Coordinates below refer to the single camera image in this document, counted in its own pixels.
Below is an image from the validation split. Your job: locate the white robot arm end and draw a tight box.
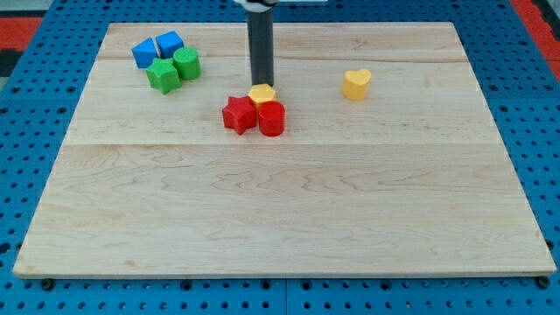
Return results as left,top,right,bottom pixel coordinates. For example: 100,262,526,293
234,0,327,13

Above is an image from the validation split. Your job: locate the yellow hexagon block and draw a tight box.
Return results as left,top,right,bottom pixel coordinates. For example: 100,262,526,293
248,83,277,109

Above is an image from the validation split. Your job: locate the yellow heart block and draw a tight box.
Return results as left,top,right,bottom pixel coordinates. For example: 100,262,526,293
342,69,372,101

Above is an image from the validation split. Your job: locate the red cylinder block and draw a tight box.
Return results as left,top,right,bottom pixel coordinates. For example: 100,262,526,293
257,101,285,137

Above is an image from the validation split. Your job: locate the red star block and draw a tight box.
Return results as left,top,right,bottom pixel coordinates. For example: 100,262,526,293
222,96,257,135

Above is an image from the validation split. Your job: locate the green cylinder block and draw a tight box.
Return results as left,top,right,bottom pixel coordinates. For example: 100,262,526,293
173,46,202,81

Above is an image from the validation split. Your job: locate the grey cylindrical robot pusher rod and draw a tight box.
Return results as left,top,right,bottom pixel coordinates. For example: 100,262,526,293
247,9,275,87

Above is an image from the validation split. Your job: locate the green star block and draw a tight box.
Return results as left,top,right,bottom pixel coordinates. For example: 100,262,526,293
146,58,181,95

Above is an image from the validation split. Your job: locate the blue cube block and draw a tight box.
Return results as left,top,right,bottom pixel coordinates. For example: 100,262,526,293
156,31,184,59

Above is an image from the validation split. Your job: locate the blue triangle block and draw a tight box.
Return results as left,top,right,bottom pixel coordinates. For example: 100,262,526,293
131,38,159,68

